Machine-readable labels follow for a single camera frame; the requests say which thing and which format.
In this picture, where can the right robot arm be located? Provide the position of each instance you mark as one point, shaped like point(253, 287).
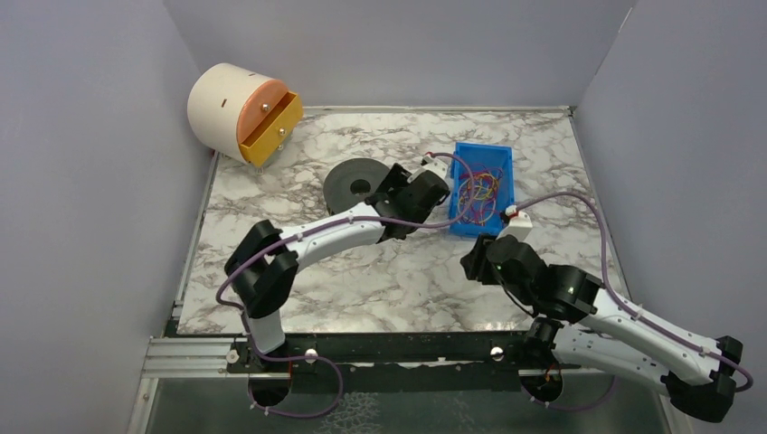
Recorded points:
point(578, 321)

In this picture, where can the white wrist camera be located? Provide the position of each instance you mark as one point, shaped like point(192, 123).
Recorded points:
point(516, 223)
point(431, 164)

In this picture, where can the yellow drawer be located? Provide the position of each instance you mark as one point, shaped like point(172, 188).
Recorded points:
point(260, 132)

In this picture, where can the black cable spool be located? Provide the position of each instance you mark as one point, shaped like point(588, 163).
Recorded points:
point(350, 182)

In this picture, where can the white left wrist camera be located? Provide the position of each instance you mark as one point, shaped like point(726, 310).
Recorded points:
point(431, 164)

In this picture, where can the cream cylindrical drawer cabinet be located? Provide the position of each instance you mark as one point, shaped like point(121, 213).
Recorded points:
point(216, 100)

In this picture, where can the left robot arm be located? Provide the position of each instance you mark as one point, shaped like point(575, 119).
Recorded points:
point(263, 267)

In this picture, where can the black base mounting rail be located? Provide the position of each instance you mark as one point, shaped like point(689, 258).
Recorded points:
point(330, 363)

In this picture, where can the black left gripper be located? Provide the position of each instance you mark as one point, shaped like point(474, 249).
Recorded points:
point(387, 191)

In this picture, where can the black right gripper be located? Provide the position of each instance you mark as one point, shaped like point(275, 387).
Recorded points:
point(475, 260)

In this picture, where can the blue plastic bin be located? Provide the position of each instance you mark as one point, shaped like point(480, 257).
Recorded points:
point(483, 187)

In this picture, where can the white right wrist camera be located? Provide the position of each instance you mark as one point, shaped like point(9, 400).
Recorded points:
point(516, 223)

